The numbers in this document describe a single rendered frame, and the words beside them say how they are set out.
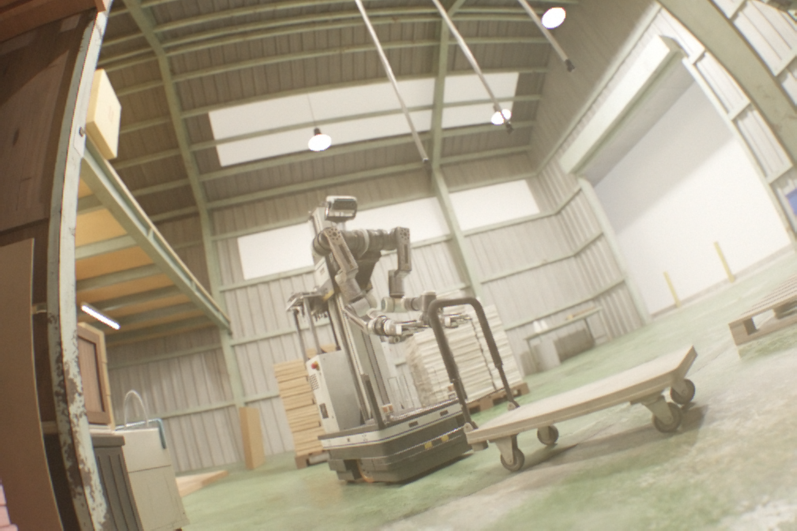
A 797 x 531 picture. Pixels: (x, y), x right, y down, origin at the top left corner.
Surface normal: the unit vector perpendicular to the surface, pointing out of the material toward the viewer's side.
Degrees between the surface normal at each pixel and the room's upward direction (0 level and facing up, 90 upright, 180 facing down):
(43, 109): 90
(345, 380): 90
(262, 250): 90
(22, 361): 90
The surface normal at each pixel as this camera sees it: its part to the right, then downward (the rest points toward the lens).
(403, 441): 0.51, -0.47
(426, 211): 0.16, -0.42
